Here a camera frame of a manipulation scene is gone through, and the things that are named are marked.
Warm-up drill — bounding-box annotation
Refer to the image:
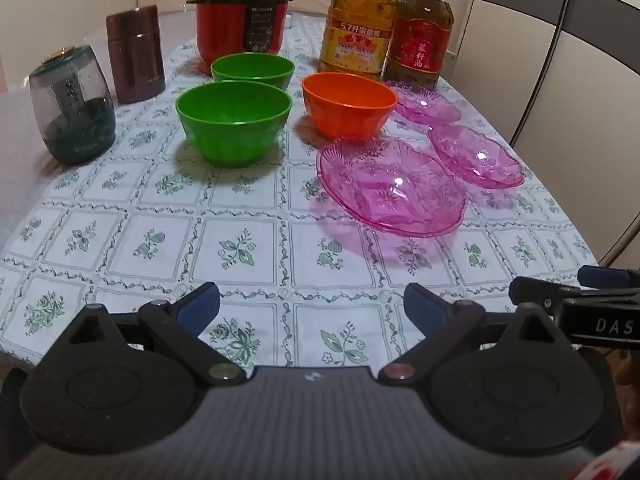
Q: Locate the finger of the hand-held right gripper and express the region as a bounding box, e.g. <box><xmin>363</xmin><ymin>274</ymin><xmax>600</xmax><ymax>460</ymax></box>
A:
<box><xmin>577</xmin><ymin>265</ymin><xmax>640</xmax><ymax>294</ymax></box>
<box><xmin>508</xmin><ymin>276</ymin><xmax>593</xmax><ymax>319</ymax></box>

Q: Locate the yellow label oil bottle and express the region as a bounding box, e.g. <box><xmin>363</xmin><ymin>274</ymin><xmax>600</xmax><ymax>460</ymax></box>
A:
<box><xmin>318</xmin><ymin>0</ymin><xmax>400</xmax><ymax>81</ymax></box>

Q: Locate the white grey wardrobe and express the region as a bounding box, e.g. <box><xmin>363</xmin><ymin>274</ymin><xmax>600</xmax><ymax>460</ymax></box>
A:
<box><xmin>450</xmin><ymin>0</ymin><xmax>640</xmax><ymax>273</ymax></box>

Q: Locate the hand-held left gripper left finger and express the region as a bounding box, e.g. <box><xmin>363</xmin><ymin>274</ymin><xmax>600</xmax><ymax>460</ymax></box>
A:
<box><xmin>50</xmin><ymin>281</ymin><xmax>247</xmax><ymax>387</ymax></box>

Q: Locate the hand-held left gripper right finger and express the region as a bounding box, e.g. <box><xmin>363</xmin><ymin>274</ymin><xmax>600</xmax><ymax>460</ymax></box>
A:
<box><xmin>378</xmin><ymin>282</ymin><xmax>571</xmax><ymax>386</ymax></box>

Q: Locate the large pink transparent plate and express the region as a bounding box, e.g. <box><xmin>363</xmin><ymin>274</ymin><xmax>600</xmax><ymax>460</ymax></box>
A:
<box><xmin>318</xmin><ymin>135</ymin><xmax>469</xmax><ymax>236</ymax></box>

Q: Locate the orange plastic bowl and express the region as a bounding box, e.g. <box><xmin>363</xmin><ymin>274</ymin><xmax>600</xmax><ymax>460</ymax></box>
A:
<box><xmin>301</xmin><ymin>72</ymin><xmax>399</xmax><ymax>140</ymax></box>

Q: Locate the red electric pressure cooker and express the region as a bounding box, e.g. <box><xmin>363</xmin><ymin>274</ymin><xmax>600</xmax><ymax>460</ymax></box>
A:
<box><xmin>186</xmin><ymin>0</ymin><xmax>294</xmax><ymax>77</ymax></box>

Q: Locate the red label oil bottle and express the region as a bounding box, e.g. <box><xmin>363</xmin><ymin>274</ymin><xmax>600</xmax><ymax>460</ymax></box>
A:
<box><xmin>382</xmin><ymin>0</ymin><xmax>456</xmax><ymax>90</ymax></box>

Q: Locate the dark green glass jar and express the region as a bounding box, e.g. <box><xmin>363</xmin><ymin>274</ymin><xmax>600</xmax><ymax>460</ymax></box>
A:
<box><xmin>28</xmin><ymin>45</ymin><xmax>117</xmax><ymax>165</ymax></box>

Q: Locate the person's right hand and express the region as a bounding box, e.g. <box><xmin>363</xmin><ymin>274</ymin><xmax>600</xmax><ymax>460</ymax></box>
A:
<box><xmin>612</xmin><ymin>351</ymin><xmax>640</xmax><ymax>442</ymax></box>

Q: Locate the red white patterned sleeve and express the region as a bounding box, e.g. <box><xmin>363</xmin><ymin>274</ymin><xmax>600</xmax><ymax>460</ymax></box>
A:
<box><xmin>575</xmin><ymin>441</ymin><xmax>640</xmax><ymax>480</ymax></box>

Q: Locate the green plastic bowl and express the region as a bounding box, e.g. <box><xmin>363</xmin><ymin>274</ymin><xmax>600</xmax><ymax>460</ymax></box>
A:
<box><xmin>210</xmin><ymin>53</ymin><xmax>296</xmax><ymax>92</ymax></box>
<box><xmin>175</xmin><ymin>81</ymin><xmax>293</xmax><ymax>169</ymax></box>

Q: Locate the white green floral tablecloth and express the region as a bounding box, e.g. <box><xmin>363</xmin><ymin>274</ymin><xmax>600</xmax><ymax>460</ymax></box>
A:
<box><xmin>0</xmin><ymin>10</ymin><xmax>601</xmax><ymax>378</ymax></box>

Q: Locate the small pink transparent plate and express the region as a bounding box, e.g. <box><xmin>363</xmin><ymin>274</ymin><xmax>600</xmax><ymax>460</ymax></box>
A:
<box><xmin>428</xmin><ymin>123</ymin><xmax>526</xmax><ymax>190</ymax></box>
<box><xmin>385</xmin><ymin>80</ymin><xmax>462</xmax><ymax>125</ymax></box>

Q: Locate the brown metal thermos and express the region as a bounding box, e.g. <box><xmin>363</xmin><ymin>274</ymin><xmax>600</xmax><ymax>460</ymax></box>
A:
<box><xmin>105</xmin><ymin>5</ymin><xmax>167</xmax><ymax>105</ymax></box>

